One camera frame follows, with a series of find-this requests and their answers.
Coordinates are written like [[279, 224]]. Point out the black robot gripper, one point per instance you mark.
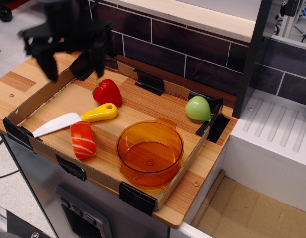
[[67, 35]]

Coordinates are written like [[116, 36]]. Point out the orange salmon sushi toy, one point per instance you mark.
[[82, 140]]

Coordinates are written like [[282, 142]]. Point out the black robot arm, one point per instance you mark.
[[62, 9]]

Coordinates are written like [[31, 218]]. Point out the cardboard fence with black tape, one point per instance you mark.
[[35, 100]]

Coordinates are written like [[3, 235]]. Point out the orange transparent plastic pot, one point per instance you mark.
[[150, 152]]

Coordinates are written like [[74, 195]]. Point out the red toy bell pepper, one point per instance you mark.
[[107, 92]]

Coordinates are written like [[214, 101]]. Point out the black caster wheel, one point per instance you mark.
[[5, 14]]

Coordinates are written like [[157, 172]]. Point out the green toy pear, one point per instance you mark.
[[198, 108]]

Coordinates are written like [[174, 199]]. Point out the grey toy oven front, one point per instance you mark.
[[84, 220]]

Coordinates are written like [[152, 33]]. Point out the dark grey right upright panel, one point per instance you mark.
[[263, 30]]

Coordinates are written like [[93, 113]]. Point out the white toy sink drainboard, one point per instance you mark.
[[266, 150]]

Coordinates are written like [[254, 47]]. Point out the yellow handled white toy knife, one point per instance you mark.
[[103, 112]]

